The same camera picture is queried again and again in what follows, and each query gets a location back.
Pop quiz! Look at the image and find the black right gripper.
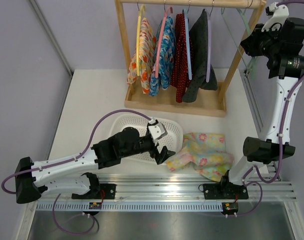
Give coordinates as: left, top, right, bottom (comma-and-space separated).
241, 23, 282, 59

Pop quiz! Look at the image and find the mint green hanger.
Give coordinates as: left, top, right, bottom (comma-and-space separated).
221, 8, 258, 79

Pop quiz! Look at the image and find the pastel floral skirt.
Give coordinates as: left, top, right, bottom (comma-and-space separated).
166, 132, 234, 182

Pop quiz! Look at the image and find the lilac hanger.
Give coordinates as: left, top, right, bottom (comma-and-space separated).
206, 0, 215, 83

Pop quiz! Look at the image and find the dark grey dotted skirt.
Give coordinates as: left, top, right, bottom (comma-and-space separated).
182, 9, 218, 103

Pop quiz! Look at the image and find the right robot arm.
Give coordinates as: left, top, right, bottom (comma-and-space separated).
214, 17, 304, 199

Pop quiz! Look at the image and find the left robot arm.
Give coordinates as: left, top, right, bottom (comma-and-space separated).
15, 124, 175, 204

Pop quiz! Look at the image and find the red polka dot skirt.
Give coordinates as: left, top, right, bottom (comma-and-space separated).
171, 13, 191, 103

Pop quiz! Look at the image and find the light blue hanger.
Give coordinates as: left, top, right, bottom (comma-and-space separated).
183, 7, 192, 80

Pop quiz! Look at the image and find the blue floral skirt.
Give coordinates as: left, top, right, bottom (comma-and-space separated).
149, 16, 176, 97

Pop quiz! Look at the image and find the pink hanger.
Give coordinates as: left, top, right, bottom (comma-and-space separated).
155, 6, 173, 78

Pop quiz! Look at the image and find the orange yellow floral skirt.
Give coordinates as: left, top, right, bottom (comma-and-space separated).
127, 17, 156, 94

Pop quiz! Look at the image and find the yellow hanger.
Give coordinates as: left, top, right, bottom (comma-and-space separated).
135, 4, 146, 76

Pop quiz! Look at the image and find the white perforated plastic basket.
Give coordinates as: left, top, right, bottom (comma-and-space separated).
109, 114, 184, 167

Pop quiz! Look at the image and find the wooden clothes rack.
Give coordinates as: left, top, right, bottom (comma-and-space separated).
115, 0, 266, 117

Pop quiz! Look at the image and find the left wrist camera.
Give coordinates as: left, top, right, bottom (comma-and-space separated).
147, 118, 167, 141

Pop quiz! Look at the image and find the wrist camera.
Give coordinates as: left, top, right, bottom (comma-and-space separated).
147, 118, 167, 141
261, 2, 289, 32

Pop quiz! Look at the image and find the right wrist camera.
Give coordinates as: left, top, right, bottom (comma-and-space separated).
261, 2, 289, 32

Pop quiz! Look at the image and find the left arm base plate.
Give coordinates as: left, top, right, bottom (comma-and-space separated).
71, 183, 117, 200

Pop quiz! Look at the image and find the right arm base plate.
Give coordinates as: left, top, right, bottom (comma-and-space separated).
202, 183, 249, 200

